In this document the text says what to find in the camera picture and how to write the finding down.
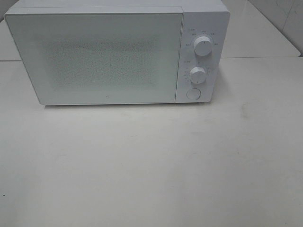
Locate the round white door button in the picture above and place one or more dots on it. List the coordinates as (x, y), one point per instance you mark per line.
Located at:
(193, 94)

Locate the white microwave knob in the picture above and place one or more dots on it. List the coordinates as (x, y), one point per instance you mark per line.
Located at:
(203, 45)
(197, 75)

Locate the white microwave door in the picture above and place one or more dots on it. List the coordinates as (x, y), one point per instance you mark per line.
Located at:
(75, 59)

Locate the white microwave oven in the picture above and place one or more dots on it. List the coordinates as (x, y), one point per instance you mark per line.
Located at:
(199, 17)

